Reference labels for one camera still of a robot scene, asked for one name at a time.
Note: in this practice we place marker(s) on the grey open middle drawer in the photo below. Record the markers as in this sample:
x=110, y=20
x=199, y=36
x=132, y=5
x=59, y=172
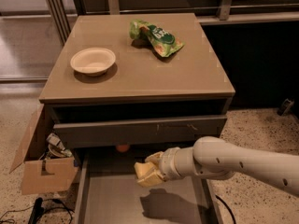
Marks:
x=109, y=194

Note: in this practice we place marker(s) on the metal railing frame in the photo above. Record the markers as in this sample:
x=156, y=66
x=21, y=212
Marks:
x=208, y=11

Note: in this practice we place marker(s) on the green chip bag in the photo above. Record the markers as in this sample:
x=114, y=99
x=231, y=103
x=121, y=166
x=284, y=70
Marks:
x=163, y=42

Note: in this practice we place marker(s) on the trash in cardboard box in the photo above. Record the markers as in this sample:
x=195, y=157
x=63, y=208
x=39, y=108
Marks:
x=56, y=147

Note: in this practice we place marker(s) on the grey drawer cabinet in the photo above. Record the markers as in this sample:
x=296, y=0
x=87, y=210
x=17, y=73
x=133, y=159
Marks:
x=140, y=84

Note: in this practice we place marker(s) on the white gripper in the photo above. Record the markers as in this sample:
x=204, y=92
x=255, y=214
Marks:
x=167, y=162

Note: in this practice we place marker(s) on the white paper bowl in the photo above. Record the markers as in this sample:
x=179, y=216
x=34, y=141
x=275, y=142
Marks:
x=93, y=61

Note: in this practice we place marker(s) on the yellow sponge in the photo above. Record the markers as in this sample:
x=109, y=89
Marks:
x=144, y=169

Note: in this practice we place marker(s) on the cardboard box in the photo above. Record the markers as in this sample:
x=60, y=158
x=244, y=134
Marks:
x=40, y=175

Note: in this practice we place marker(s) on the orange ball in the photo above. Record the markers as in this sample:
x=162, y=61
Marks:
x=122, y=148

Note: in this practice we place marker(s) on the black device on floor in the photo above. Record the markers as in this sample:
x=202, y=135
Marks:
x=37, y=211

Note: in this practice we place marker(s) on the dark object on floor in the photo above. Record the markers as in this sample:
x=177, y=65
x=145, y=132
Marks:
x=285, y=107

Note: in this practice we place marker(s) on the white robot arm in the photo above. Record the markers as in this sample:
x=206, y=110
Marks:
x=215, y=159

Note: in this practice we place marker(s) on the grey top drawer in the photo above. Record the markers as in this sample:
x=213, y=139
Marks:
x=139, y=131

